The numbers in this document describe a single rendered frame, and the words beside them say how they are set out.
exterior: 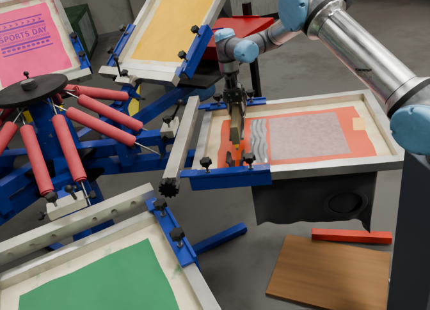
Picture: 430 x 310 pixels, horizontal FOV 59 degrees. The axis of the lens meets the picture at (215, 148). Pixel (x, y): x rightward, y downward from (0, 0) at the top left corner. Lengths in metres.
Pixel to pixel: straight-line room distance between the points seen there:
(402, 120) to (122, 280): 0.86
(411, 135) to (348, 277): 1.51
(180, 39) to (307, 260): 1.46
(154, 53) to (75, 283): 1.41
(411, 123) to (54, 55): 2.17
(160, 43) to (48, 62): 0.71
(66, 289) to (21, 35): 1.89
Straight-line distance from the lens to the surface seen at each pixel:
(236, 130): 1.40
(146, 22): 2.51
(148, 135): 1.68
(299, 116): 1.79
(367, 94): 1.89
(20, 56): 2.68
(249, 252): 2.46
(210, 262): 2.45
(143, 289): 1.16
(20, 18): 2.91
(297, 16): 0.99
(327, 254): 2.40
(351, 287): 2.27
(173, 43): 2.23
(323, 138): 1.62
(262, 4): 7.03
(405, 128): 0.88
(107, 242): 1.33
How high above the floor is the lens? 1.82
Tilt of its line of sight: 32 degrees down
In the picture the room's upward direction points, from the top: 11 degrees counter-clockwise
